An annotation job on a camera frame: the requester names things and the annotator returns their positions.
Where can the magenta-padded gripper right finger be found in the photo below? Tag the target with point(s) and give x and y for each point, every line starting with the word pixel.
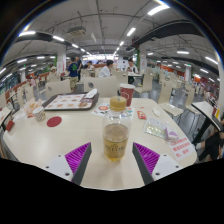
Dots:
pixel 151 163

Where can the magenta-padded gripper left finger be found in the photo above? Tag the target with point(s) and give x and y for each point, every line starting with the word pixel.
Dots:
pixel 71 160

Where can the red text table sticker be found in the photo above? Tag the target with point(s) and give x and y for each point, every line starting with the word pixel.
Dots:
pixel 182 148

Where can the clear plastic bag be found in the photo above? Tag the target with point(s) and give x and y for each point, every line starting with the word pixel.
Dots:
pixel 159 129

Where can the flat round red coaster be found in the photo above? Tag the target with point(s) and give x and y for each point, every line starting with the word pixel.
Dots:
pixel 54 121

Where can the clear bottle with yellow cap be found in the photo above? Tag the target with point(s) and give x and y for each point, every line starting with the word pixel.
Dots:
pixel 115 131

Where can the red sauce packet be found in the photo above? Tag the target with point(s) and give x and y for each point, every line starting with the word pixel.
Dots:
pixel 141 115

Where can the patterned small paper cup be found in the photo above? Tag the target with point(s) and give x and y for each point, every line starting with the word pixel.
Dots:
pixel 39 114

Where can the dark food tray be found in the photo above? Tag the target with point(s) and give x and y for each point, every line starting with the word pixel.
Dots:
pixel 70 101

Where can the printed paper leaflet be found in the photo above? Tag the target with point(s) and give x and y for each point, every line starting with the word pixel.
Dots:
pixel 106 109

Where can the person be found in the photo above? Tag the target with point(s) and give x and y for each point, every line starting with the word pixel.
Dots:
pixel 73 71
pixel 212 141
pixel 105 69
pixel 132 69

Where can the beige chair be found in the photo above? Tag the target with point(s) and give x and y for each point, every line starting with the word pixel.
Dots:
pixel 145 83
pixel 169 100
pixel 100 85
pixel 57 88

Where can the food wrapper with fries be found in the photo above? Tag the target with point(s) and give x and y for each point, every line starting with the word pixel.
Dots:
pixel 30 107

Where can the white crumpled napkin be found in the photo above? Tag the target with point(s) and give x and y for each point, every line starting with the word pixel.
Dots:
pixel 91 93

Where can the red paper cup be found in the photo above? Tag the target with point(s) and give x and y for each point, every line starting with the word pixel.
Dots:
pixel 127 94

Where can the group of ceiling lights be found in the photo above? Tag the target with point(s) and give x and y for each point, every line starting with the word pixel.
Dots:
pixel 100 40

